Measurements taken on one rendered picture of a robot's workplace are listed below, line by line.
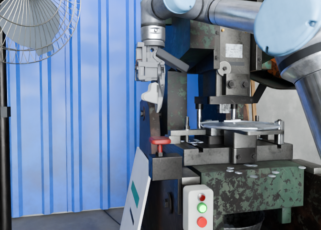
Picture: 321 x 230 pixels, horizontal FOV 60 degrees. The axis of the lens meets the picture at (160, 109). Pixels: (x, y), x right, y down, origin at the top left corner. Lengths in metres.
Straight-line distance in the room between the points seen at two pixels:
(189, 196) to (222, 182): 0.19
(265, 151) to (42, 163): 1.62
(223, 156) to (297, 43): 0.67
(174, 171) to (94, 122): 1.40
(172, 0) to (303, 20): 0.39
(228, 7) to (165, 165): 0.48
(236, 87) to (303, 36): 0.66
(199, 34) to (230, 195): 0.56
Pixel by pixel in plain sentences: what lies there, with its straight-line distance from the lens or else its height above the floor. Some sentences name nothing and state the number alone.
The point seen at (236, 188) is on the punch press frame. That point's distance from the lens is 0.99.
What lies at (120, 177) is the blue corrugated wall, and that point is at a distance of 2.29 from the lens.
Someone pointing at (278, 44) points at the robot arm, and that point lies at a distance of 0.47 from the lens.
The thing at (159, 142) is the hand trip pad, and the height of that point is 0.75.
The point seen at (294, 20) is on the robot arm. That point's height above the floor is 1.00.
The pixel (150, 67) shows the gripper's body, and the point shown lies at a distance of 0.82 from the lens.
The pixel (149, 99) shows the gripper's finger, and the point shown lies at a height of 0.88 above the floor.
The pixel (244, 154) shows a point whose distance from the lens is 1.05.
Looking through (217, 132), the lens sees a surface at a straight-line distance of 1.13.
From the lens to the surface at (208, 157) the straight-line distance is 1.02.
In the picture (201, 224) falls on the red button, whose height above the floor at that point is 0.54.
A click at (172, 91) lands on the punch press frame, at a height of 0.92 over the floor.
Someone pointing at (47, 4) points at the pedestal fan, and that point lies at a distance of 1.23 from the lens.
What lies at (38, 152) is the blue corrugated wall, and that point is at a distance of 2.25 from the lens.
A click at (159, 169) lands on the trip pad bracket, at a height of 0.67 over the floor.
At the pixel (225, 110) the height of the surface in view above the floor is 0.83.
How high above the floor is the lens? 0.89
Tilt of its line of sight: 2 degrees down
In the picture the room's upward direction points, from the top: straight up
